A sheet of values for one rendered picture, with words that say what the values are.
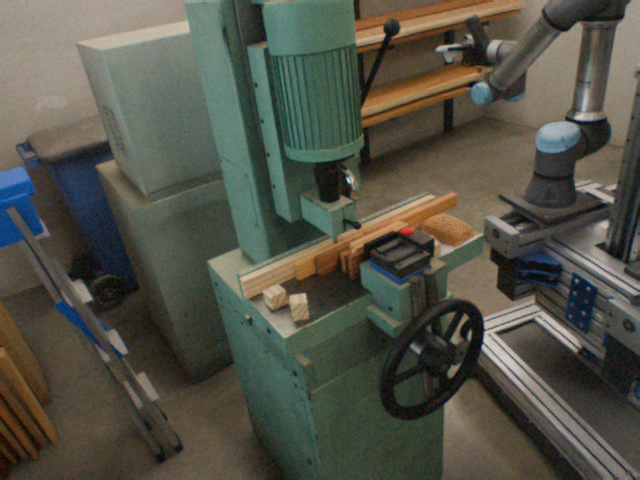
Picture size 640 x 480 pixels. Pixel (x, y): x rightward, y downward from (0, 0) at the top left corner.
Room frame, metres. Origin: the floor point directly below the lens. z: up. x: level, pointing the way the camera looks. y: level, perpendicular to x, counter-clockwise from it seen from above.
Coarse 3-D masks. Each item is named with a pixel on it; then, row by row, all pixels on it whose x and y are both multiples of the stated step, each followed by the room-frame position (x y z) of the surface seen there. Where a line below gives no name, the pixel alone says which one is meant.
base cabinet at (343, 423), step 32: (224, 320) 1.26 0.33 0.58; (256, 352) 1.04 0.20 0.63; (384, 352) 0.89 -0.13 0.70; (256, 384) 1.10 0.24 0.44; (288, 384) 0.87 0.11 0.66; (352, 384) 0.84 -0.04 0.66; (416, 384) 0.94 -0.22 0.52; (256, 416) 1.19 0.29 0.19; (288, 416) 0.91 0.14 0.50; (320, 416) 0.79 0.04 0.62; (352, 416) 0.83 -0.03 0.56; (384, 416) 0.88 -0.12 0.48; (288, 448) 0.97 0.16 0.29; (320, 448) 0.79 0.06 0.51; (352, 448) 0.83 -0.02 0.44; (384, 448) 0.88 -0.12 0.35; (416, 448) 0.94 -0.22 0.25
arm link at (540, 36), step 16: (560, 0) 1.35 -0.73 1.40; (576, 0) 1.32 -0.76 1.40; (592, 0) 1.31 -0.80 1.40; (544, 16) 1.38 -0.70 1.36; (560, 16) 1.34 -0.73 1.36; (576, 16) 1.33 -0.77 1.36; (528, 32) 1.44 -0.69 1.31; (544, 32) 1.39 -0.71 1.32; (560, 32) 1.37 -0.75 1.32; (528, 48) 1.43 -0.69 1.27; (544, 48) 1.41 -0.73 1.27; (512, 64) 1.47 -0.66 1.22; (528, 64) 1.45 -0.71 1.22; (496, 80) 1.52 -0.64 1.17; (512, 80) 1.49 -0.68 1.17; (480, 96) 1.55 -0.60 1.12; (496, 96) 1.54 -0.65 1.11
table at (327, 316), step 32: (448, 256) 1.00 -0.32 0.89; (288, 288) 0.94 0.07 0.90; (320, 288) 0.92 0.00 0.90; (352, 288) 0.91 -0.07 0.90; (256, 320) 0.89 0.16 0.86; (288, 320) 0.82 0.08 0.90; (320, 320) 0.81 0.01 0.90; (352, 320) 0.85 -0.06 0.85; (384, 320) 0.82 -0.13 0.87; (288, 352) 0.77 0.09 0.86
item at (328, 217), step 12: (312, 192) 1.09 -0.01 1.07; (312, 204) 1.04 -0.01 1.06; (324, 204) 1.01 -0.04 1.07; (336, 204) 1.00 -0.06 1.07; (348, 204) 1.00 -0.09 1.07; (312, 216) 1.05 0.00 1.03; (324, 216) 1.00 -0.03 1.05; (336, 216) 0.98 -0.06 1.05; (348, 216) 1.00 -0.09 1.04; (324, 228) 1.00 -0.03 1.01; (336, 228) 0.98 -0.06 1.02; (348, 228) 0.99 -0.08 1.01
